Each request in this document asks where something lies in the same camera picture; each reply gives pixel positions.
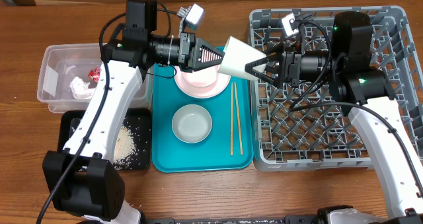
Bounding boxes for pale green cup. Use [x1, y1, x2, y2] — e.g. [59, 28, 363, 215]
[217, 36, 266, 81]

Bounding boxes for grey bowl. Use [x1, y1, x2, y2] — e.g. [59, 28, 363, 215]
[171, 104, 213, 143]

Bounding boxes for red snack wrapper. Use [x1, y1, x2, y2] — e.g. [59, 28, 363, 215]
[88, 67, 101, 83]

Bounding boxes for white napkin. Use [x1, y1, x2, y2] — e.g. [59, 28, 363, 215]
[69, 77, 95, 100]

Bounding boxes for white rice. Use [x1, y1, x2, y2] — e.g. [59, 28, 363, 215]
[113, 124, 149, 170]

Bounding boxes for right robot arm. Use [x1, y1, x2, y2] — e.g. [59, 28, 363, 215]
[244, 11, 422, 223]

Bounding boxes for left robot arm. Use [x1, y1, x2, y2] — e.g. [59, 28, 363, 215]
[42, 0, 224, 223]

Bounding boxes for right wooden chopstick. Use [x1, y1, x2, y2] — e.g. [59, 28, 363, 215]
[233, 82, 243, 155]

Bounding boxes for wooden chopstick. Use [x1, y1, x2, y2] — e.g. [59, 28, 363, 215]
[230, 83, 234, 156]
[233, 82, 243, 155]

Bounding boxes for pink bowl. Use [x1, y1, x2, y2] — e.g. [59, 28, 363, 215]
[182, 67, 217, 87]

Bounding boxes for left wooden chopstick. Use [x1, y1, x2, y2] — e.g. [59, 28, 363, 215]
[230, 83, 234, 156]

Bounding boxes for pink plate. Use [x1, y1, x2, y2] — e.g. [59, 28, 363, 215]
[174, 65, 231, 98]

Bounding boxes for grey dish rack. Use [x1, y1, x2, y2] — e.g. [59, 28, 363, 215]
[249, 6, 422, 172]

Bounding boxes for teal serving tray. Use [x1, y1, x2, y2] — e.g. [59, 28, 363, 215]
[152, 65, 254, 172]

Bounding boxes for black plastic tray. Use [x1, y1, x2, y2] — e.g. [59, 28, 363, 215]
[57, 108, 152, 170]

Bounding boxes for clear plastic bin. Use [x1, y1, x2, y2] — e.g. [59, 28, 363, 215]
[36, 42, 154, 114]

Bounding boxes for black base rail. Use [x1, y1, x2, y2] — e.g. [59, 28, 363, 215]
[138, 204, 377, 224]

